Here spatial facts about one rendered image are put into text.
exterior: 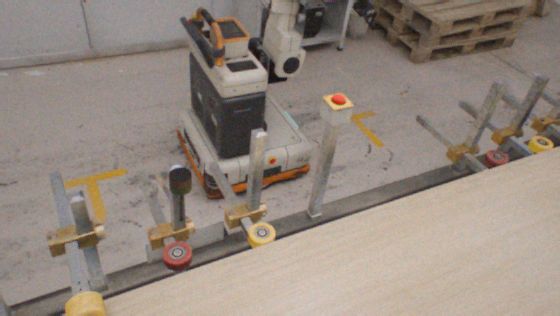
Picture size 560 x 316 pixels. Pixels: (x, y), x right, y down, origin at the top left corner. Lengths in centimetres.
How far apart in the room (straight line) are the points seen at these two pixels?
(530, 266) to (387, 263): 44
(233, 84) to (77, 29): 194
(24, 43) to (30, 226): 165
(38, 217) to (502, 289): 223
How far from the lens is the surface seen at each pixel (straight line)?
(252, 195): 147
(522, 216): 176
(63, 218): 142
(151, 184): 159
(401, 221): 154
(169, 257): 134
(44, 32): 395
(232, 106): 233
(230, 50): 236
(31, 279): 255
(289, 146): 269
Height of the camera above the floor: 198
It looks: 41 degrees down
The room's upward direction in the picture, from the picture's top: 8 degrees clockwise
